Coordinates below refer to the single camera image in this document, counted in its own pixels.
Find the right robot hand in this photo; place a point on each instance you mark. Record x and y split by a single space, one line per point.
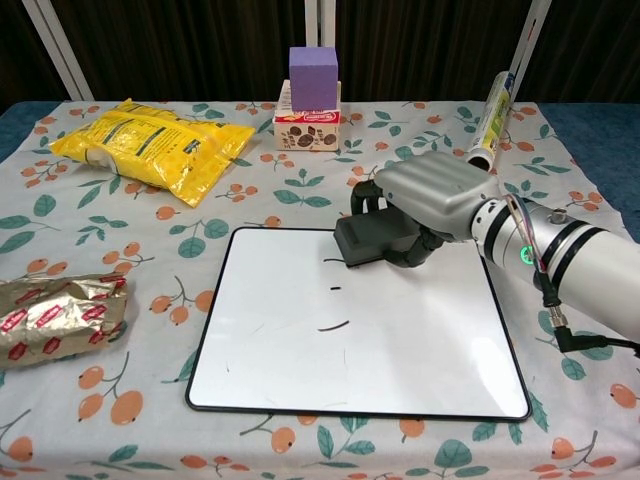
435 190

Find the dark grey whiteboard eraser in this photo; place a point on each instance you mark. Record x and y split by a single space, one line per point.
370 235

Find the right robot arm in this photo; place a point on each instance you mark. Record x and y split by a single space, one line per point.
585 270

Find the rolled green and white tube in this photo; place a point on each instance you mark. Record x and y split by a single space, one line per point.
492 125

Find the purple topped carton box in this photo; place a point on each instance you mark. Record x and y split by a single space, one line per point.
305 132

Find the purple foam cube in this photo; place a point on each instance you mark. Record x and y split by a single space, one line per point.
315 80

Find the black curtain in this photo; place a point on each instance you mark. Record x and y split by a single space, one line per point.
200 45

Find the yellow snack bag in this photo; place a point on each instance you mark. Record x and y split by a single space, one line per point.
150 145

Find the floral tablecloth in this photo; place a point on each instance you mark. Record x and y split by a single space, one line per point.
125 250

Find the gold foil snack pack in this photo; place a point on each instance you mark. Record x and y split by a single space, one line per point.
55 320

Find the white frame post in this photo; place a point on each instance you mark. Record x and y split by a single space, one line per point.
530 45
60 50
320 25

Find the white whiteboard with black frame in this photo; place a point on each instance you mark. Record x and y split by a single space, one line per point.
350 350

